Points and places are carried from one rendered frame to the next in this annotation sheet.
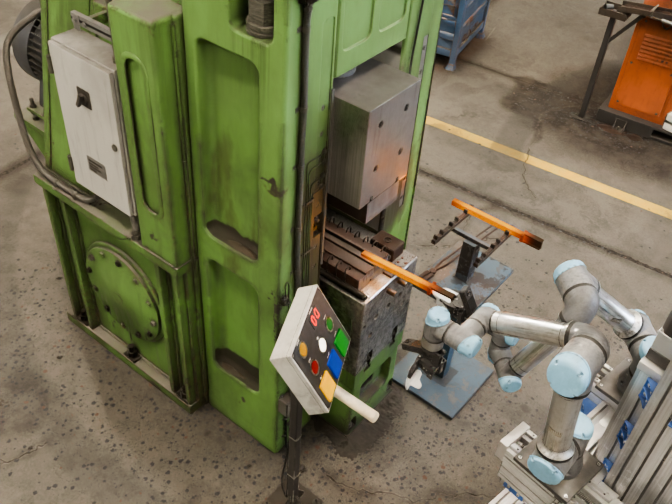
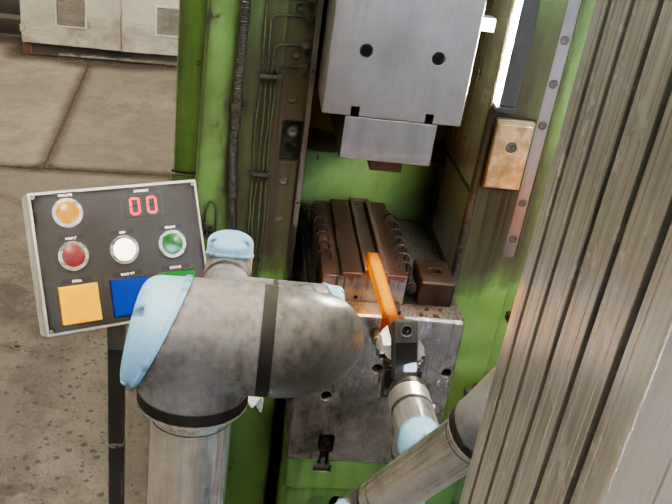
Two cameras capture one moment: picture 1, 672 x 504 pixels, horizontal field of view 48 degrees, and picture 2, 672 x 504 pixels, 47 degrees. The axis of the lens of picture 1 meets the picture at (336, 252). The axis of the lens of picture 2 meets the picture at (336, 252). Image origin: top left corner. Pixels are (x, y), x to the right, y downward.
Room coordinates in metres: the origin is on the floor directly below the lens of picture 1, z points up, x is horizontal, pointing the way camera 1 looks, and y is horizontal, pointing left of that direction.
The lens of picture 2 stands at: (1.05, -1.27, 1.86)
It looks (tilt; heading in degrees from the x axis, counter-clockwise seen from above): 27 degrees down; 47
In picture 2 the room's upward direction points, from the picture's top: 8 degrees clockwise
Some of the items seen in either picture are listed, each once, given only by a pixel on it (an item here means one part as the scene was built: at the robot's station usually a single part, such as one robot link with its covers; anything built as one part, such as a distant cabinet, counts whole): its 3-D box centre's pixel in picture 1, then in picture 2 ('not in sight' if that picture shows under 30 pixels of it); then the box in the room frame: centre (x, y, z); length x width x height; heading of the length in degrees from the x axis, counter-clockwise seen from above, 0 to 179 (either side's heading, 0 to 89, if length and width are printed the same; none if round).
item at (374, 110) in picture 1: (349, 118); (411, 7); (2.36, -0.01, 1.56); 0.42 x 0.39 x 0.40; 55
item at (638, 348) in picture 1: (651, 358); not in sight; (1.85, -1.17, 0.98); 0.13 x 0.12 x 0.14; 8
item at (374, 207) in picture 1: (338, 178); (376, 111); (2.33, 0.01, 1.32); 0.42 x 0.20 x 0.10; 55
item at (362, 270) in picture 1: (332, 248); (355, 245); (2.33, 0.01, 0.96); 0.42 x 0.20 x 0.09; 55
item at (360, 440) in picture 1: (362, 419); not in sight; (2.18, -0.19, 0.01); 0.58 x 0.39 x 0.01; 145
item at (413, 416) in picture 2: (504, 331); (417, 433); (1.89, -0.64, 1.01); 0.11 x 0.08 x 0.09; 55
